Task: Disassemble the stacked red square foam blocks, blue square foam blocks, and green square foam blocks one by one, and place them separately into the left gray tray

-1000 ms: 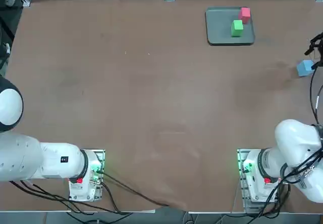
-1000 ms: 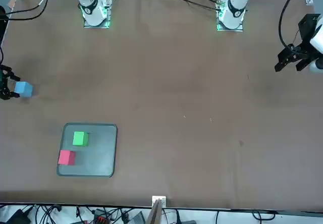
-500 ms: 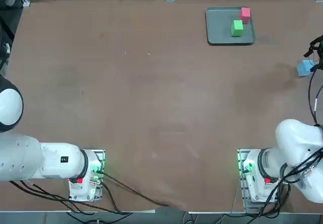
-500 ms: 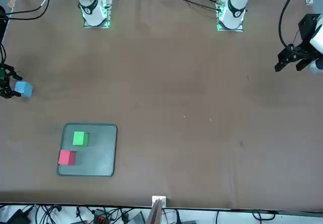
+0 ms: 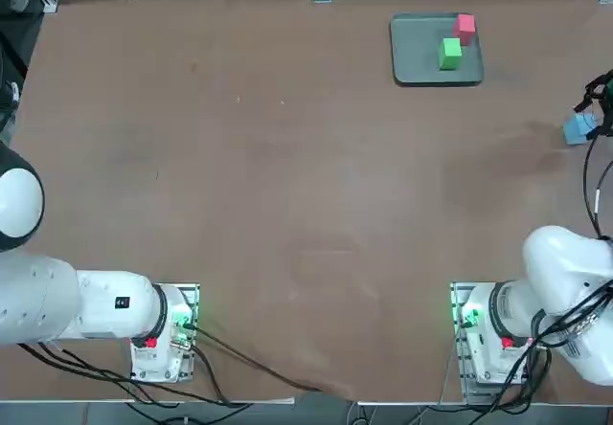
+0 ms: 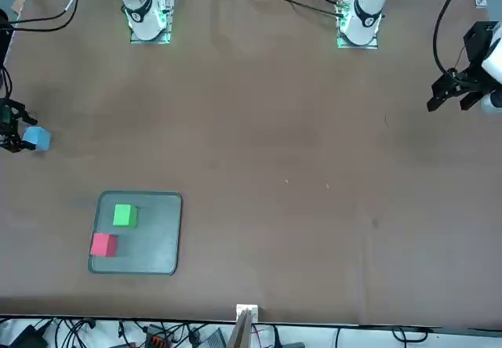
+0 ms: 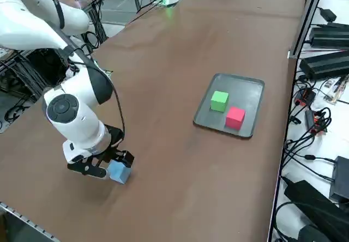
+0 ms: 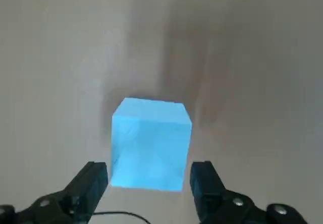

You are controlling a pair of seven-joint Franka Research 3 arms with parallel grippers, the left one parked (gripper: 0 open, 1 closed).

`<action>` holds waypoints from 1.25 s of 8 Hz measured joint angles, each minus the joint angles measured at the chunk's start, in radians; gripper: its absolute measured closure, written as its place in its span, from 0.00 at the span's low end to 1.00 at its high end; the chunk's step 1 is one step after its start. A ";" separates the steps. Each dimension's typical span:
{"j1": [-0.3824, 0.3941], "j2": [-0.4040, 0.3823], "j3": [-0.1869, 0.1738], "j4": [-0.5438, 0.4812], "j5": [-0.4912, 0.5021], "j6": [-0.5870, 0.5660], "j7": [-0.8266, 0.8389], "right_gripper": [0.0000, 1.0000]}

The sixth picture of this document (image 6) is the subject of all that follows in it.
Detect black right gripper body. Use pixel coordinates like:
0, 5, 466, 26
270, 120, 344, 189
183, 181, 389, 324
0, 97, 20, 143

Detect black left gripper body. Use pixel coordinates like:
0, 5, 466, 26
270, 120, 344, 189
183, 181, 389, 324
456, 20, 498, 91

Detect blue square foam block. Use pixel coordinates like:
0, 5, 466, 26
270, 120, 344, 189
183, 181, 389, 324
22, 126, 53, 152

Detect green square foam block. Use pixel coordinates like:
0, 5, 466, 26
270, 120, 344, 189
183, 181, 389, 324
112, 204, 139, 229

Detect red square foam block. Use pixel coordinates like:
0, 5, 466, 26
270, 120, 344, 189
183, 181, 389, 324
89, 233, 119, 258

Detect gray square tray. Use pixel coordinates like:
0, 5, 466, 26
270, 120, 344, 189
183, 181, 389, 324
88, 190, 184, 277

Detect black power adapter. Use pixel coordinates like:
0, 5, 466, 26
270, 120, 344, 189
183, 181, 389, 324
7, 324, 49, 348

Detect orange black device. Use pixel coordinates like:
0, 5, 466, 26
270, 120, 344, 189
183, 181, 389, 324
144, 324, 166, 346

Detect dark grey power adapter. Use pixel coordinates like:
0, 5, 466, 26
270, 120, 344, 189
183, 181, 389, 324
203, 327, 227, 348

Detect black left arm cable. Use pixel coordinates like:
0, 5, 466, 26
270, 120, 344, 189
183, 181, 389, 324
433, 0, 471, 75

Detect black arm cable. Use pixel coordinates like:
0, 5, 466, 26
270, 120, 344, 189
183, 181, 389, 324
433, 0, 471, 75
9, 0, 82, 33

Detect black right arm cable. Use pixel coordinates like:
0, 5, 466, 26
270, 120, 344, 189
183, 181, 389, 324
9, 0, 82, 33

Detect black cable across table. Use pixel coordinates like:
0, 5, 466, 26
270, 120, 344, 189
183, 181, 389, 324
249, 0, 342, 16

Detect white bracket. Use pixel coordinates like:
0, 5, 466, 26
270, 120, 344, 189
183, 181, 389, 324
235, 303, 260, 322

